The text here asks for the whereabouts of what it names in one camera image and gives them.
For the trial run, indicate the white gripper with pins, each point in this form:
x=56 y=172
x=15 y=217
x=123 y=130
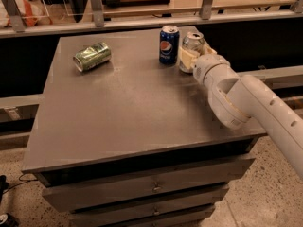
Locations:
x=208 y=65

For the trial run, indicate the white 7up can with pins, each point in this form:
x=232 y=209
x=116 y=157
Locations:
x=194 y=41

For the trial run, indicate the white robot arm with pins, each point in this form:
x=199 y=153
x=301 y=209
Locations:
x=235 y=99

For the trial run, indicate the blue pepsi can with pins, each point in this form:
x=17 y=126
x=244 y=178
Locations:
x=169 y=44

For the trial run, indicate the crushed green can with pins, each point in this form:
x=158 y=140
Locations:
x=92 y=56

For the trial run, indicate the can on floor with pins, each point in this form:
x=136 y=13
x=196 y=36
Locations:
x=7 y=220

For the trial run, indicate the grey drawer cabinet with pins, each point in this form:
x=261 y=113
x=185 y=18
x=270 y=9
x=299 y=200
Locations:
x=126 y=115

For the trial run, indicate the top grey drawer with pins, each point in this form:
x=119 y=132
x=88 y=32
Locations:
x=130 y=186

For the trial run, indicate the grey drawer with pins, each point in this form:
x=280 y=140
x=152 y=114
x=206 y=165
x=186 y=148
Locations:
x=150 y=207
x=171 y=218
x=130 y=186

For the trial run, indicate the middle grey drawer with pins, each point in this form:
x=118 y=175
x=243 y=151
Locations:
x=150 y=207

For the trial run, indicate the bottom grey drawer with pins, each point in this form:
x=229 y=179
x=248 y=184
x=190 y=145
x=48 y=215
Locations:
x=171 y=218

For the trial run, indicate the orange white bag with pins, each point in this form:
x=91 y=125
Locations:
x=20 y=14

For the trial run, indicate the metal railing shelf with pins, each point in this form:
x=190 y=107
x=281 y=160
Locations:
x=94 y=16

